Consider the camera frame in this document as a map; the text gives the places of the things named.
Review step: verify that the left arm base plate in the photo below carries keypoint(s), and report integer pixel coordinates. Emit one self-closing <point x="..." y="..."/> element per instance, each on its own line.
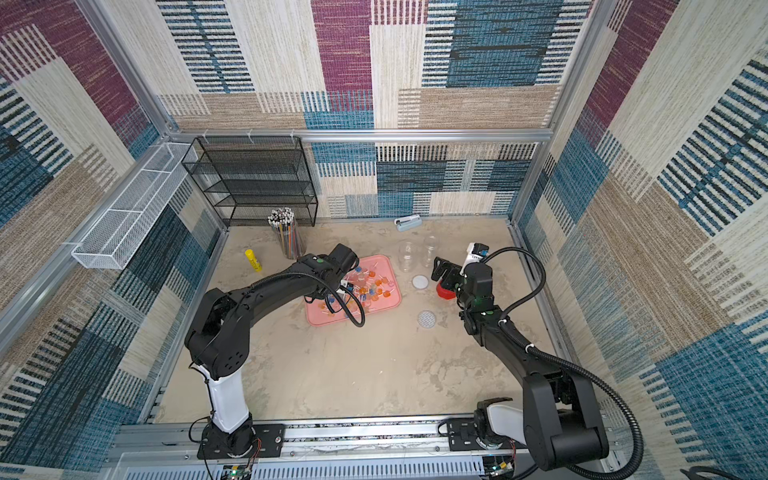
<point x="251" y="441"/>

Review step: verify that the clear candy jar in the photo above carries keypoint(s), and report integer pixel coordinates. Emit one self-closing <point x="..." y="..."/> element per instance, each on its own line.
<point x="407" y="256"/>

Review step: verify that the white mesh wall basket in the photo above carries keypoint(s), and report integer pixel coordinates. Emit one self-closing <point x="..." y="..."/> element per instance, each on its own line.
<point x="119" y="232"/>

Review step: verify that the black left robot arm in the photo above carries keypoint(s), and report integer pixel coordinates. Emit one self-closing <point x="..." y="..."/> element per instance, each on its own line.
<point x="218" y="339"/>

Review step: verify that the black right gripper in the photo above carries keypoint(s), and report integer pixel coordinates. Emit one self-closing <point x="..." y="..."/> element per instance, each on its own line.
<point x="453" y="271"/>

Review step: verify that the black mesh shelf rack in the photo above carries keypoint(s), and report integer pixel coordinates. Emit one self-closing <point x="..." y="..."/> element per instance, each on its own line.
<point x="244" y="179"/>

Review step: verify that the patterned white jar lid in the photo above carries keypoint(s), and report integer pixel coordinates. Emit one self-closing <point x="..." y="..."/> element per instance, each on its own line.
<point x="427" y="319"/>

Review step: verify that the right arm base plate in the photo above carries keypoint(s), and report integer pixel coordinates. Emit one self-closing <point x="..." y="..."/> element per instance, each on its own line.
<point x="463" y="434"/>

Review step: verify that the grey stapler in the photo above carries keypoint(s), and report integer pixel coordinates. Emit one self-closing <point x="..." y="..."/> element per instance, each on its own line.
<point x="406" y="223"/>

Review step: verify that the red jar lid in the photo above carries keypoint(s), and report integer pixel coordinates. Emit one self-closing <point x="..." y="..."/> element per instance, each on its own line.
<point x="445" y="293"/>

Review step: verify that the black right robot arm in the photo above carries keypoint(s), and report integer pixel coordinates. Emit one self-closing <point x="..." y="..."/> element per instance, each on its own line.
<point x="559" y="420"/>

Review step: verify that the red lid candy jar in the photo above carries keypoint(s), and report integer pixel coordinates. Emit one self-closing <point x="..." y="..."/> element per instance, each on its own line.
<point x="429" y="248"/>

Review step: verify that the pink plastic tray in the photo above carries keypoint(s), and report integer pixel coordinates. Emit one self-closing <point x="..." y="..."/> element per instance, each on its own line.
<point x="368" y="280"/>

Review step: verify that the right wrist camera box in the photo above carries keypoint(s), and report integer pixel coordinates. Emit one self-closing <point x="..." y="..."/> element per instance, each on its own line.
<point x="476" y="252"/>

